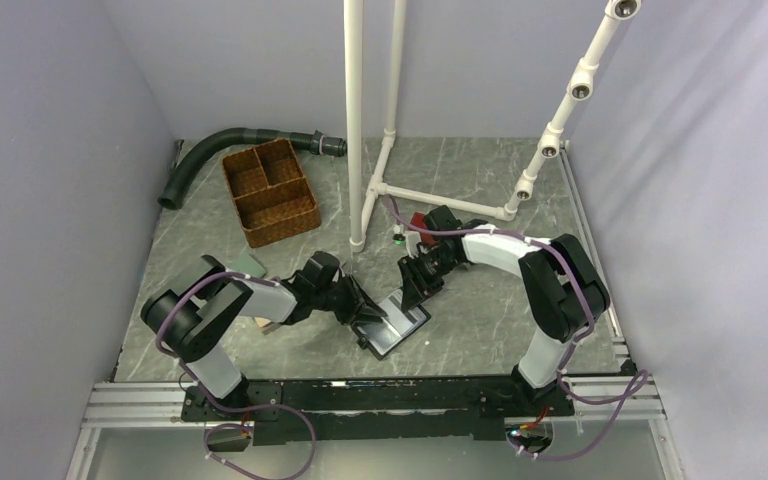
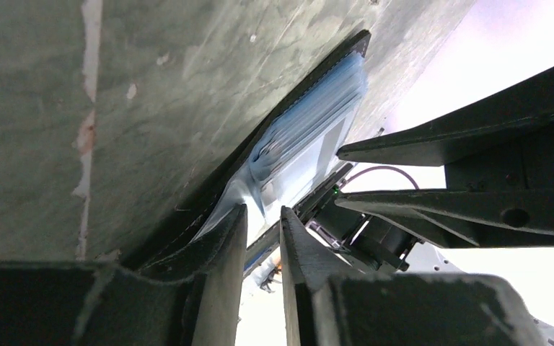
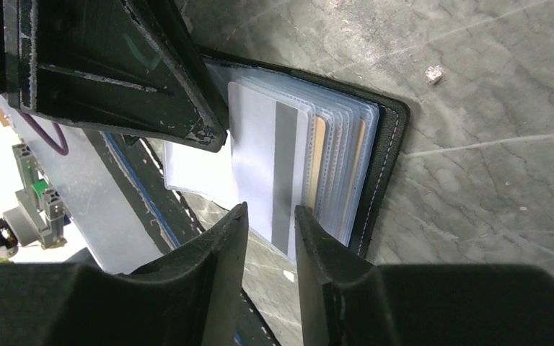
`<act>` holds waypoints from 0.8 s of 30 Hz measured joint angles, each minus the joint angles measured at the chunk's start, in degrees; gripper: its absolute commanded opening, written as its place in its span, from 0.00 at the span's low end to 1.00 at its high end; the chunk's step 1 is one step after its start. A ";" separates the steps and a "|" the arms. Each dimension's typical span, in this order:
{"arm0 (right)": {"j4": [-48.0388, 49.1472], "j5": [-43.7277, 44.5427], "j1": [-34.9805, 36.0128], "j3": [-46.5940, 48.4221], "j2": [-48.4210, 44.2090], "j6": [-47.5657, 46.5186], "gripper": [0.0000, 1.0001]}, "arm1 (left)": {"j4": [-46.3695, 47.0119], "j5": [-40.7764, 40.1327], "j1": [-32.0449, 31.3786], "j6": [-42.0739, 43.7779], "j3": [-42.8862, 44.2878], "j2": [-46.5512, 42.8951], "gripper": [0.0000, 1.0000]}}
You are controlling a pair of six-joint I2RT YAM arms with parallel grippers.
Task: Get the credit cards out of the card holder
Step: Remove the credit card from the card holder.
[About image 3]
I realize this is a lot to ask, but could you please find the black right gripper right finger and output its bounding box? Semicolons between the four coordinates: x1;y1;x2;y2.
295;206;554;345

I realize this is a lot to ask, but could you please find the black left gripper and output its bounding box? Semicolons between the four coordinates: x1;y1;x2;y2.
0;0;229;152

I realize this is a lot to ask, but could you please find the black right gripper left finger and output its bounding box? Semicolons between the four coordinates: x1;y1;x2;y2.
0;203;248;345

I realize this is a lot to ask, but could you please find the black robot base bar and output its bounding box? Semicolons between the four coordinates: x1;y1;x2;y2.
83;130;213;251

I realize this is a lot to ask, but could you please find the white magnetic stripe card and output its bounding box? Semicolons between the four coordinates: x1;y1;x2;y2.
228;79;312;262

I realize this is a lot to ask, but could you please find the black leather card holder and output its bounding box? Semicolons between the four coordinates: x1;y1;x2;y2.
163;49;410;255

